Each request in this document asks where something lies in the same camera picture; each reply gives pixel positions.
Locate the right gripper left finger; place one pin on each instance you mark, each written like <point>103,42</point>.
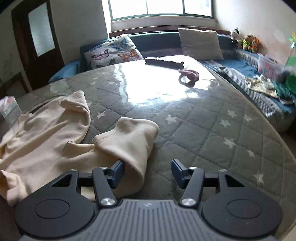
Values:
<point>105,180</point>

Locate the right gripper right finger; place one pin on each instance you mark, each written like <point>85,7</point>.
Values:
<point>191,180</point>

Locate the cream beige garment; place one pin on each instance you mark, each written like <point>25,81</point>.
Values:
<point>43,145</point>

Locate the grey quilted star tablecloth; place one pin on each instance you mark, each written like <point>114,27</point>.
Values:
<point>249,182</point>

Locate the black remote control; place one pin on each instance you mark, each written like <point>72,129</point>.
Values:
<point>164,63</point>

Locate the crumpled cloths on bench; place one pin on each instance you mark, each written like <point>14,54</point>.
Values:
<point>272,89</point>

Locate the tissue pack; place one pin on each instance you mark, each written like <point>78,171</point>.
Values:
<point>10,107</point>

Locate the blue sofa bench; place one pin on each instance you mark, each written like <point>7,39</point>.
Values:
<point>236,66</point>

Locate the butterfly print pillow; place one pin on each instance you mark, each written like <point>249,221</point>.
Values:
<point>117,50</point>

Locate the plain beige pillow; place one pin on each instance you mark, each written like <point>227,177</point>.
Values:
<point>200,45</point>

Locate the clear plastic storage box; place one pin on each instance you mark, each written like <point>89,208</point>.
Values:
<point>269,68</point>

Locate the green plastic bowl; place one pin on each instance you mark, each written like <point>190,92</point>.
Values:
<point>290,83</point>

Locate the orange green plush toys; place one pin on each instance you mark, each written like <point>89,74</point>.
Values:
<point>251,43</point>

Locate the black white plush toy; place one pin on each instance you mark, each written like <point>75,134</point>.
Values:
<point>235,35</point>

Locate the dark wooden door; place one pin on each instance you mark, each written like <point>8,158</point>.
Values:
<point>36,41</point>

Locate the colourful paper pinwheel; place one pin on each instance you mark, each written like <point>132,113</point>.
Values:
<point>291,56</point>

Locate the window with green frame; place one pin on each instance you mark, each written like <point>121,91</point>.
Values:
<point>125,9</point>

